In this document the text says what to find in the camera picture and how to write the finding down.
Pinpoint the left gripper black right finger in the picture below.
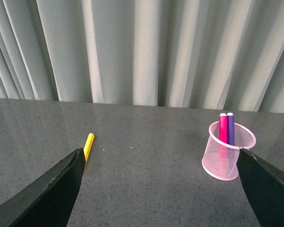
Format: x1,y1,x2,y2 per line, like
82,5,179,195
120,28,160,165
237,148,284,227

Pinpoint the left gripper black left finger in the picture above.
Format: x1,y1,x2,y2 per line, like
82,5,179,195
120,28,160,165
0,148,86,227

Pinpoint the pink highlighter pen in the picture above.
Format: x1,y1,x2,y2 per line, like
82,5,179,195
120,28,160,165
217,113,229,171

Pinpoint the purple highlighter pen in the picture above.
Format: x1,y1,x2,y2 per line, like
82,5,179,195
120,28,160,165
227,113,235,146

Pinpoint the pink mesh pen cup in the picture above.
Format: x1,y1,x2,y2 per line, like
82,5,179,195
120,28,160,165
202,121,256,181

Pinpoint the yellow highlighter pen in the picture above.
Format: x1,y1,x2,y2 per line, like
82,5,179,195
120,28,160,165
83,133,95,162

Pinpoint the grey pleated curtain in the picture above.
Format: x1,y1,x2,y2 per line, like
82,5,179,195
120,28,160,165
0,0,284,113

